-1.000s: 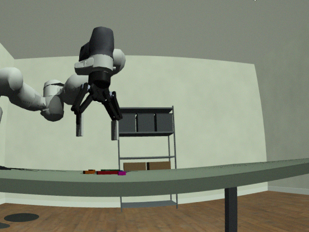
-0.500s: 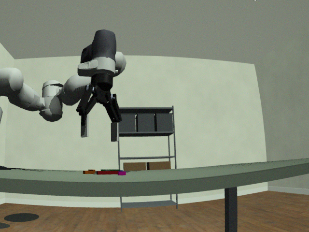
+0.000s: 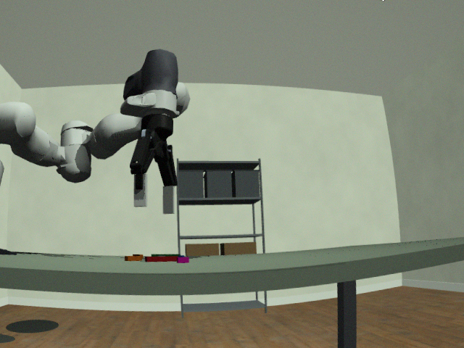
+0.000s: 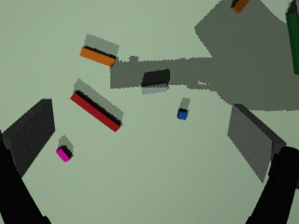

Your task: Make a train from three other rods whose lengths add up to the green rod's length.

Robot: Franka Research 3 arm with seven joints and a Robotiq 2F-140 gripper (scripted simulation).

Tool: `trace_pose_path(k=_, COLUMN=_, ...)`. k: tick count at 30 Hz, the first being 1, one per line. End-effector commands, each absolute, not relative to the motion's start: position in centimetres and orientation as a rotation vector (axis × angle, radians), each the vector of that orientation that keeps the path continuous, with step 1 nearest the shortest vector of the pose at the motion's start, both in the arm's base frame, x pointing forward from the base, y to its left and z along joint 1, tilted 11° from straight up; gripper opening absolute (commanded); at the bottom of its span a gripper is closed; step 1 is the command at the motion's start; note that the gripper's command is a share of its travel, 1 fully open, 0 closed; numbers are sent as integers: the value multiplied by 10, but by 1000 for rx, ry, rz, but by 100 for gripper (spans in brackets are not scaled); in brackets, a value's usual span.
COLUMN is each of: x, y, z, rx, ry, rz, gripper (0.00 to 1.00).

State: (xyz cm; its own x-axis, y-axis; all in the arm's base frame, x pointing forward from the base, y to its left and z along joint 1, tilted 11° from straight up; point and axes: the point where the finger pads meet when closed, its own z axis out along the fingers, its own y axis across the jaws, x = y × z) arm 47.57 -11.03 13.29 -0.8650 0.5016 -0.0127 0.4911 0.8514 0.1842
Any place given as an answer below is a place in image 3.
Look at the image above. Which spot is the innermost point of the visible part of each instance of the red rod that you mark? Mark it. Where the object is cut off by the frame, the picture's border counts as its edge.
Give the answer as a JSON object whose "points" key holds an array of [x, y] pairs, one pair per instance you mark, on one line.
{"points": [[160, 259]]}

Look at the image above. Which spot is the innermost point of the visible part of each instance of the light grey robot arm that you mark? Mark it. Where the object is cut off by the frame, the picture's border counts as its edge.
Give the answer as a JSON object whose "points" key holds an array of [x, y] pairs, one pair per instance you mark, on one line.
{"points": [[151, 90]]}

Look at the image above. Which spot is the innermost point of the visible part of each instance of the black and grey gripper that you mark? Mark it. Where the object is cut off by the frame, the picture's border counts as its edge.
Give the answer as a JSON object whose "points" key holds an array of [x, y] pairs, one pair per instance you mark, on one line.
{"points": [[161, 127]]}

